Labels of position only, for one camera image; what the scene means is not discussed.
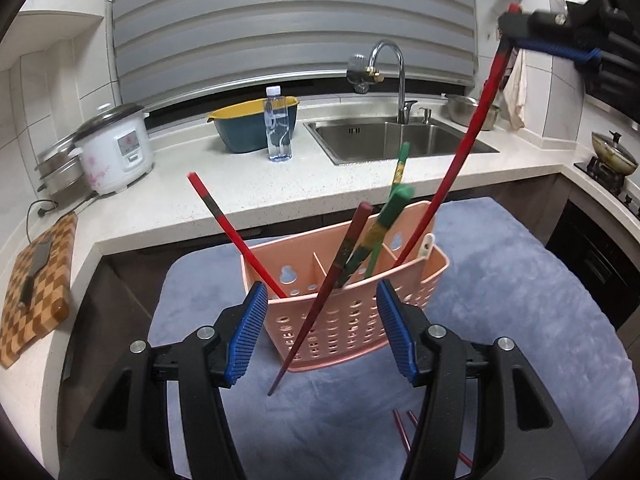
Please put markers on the black range hood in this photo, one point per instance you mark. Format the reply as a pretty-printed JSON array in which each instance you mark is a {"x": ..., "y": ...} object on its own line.
[{"x": 615, "y": 105}]

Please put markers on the stainless steel sink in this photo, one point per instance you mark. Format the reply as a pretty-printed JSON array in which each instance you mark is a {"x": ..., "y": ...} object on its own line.
[{"x": 380, "y": 137}]

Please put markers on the steel mixing bowl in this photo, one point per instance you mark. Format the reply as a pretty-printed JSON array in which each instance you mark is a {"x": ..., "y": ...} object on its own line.
[{"x": 462, "y": 110}]

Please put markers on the clear plastic water bottle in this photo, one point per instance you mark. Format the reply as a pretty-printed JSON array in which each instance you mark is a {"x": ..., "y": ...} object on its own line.
[{"x": 277, "y": 130}]

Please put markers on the cream hanging towel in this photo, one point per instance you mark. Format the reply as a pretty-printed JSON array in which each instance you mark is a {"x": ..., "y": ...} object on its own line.
[{"x": 515, "y": 100}]

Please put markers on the yellow and teal basin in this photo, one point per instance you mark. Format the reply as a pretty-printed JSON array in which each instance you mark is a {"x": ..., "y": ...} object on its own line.
[{"x": 240, "y": 130}]

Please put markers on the checkered wooden cutting board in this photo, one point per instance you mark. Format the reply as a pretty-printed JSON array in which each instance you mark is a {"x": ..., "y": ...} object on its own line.
[{"x": 45, "y": 320}]

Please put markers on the pink perforated utensil holder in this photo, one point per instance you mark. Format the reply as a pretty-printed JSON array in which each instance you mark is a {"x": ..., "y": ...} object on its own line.
[{"x": 350, "y": 320}]

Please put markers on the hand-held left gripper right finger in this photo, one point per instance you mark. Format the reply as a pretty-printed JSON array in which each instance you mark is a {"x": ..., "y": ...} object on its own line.
[{"x": 397, "y": 330}]

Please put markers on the chrome kitchen faucet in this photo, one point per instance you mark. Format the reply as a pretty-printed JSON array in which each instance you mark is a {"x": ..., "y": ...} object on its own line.
[{"x": 400, "y": 75}]

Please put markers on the white rice cooker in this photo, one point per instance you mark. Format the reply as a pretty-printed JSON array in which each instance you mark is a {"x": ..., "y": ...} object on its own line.
[{"x": 115, "y": 155}]

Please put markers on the black built-in oven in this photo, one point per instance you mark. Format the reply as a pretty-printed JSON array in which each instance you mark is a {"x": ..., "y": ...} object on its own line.
[{"x": 595, "y": 260}]

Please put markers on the sink soap pump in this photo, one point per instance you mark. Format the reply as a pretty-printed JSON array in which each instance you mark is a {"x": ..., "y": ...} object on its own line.
[{"x": 425, "y": 115}]

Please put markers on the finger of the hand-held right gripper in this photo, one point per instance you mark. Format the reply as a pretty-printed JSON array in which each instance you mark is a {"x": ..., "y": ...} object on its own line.
[
  {"x": 555, "y": 49},
  {"x": 540, "y": 22}
]

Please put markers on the steel steamer pot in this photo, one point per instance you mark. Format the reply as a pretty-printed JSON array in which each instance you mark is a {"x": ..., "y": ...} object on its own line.
[{"x": 57, "y": 172}]

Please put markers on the grey window blind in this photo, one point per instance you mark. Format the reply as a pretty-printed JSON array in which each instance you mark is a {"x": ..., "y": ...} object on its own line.
[{"x": 290, "y": 25}]

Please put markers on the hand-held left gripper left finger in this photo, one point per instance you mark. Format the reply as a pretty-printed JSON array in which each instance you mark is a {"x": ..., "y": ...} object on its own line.
[{"x": 245, "y": 330}]

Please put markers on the dark flat tool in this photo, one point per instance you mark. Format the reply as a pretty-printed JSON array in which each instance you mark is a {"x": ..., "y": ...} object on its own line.
[{"x": 37, "y": 265}]

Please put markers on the black gas stove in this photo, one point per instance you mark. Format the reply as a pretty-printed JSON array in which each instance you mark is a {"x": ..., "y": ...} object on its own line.
[{"x": 610, "y": 182}]

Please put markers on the pan with glass lid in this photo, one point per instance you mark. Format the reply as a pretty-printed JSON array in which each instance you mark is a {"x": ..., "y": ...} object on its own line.
[{"x": 612, "y": 152}]

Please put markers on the green chopstick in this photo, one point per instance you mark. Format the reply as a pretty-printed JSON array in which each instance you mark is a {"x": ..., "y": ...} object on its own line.
[
  {"x": 399, "y": 170},
  {"x": 393, "y": 205}
]

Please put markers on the blue-grey fleece blanket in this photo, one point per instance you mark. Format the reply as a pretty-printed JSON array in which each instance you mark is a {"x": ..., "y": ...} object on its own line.
[{"x": 500, "y": 335}]

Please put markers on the dark red chopstick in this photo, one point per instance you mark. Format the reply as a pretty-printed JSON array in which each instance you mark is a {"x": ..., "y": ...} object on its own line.
[
  {"x": 349, "y": 240},
  {"x": 401, "y": 430},
  {"x": 412, "y": 417},
  {"x": 465, "y": 458}
]

